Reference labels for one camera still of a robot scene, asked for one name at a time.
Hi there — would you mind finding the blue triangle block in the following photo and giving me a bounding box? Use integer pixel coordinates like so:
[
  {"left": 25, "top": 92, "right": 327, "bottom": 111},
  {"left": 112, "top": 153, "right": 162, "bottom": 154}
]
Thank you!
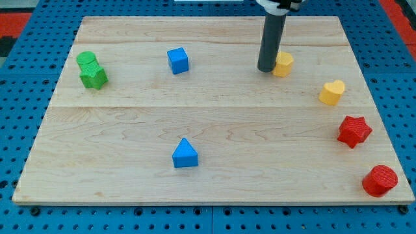
[{"left": 172, "top": 138, "right": 198, "bottom": 168}]

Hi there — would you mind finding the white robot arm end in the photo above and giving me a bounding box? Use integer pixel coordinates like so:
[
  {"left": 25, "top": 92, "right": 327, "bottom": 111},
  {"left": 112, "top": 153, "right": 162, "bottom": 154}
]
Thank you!
[{"left": 255, "top": 0, "right": 308, "bottom": 16}]

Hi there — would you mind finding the wooden board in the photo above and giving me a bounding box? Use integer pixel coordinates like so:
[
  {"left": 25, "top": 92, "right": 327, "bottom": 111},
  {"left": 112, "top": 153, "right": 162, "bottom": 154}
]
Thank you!
[{"left": 12, "top": 16, "right": 415, "bottom": 206}]

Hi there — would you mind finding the blue cube block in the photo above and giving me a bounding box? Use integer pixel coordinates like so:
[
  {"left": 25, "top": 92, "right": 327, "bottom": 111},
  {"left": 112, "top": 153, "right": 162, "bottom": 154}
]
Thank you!
[{"left": 166, "top": 47, "right": 189, "bottom": 75}]

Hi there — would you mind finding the yellow hexagon block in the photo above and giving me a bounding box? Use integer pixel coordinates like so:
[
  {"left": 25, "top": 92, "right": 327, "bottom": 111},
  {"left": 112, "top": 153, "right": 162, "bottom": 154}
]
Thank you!
[{"left": 272, "top": 51, "right": 294, "bottom": 77}]

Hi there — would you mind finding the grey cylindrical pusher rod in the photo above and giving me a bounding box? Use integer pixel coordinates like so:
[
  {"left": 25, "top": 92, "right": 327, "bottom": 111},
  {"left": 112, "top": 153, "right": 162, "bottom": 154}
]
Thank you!
[{"left": 257, "top": 13, "right": 286, "bottom": 72}]

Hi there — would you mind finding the green star block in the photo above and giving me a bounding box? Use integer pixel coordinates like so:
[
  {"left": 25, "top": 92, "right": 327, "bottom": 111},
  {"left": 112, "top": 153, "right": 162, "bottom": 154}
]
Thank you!
[{"left": 80, "top": 62, "right": 108, "bottom": 90}]

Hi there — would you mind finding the yellow heart block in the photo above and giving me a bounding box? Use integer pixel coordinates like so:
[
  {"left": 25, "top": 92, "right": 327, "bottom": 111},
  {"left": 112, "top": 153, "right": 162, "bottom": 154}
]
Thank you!
[{"left": 318, "top": 80, "right": 345, "bottom": 106}]

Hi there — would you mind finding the green cylinder block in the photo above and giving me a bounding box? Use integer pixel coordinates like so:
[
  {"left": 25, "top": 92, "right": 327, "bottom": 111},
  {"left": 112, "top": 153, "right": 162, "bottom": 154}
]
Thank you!
[{"left": 76, "top": 51, "right": 98, "bottom": 70}]

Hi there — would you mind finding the red star block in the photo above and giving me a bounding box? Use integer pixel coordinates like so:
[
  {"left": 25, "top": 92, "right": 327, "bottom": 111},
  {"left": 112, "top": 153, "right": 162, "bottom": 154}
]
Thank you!
[{"left": 337, "top": 116, "right": 372, "bottom": 149}]

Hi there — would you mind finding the red cylinder block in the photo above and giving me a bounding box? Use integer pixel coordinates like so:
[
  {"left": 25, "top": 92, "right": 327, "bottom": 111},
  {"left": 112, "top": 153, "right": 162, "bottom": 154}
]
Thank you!
[{"left": 361, "top": 165, "right": 398, "bottom": 197}]

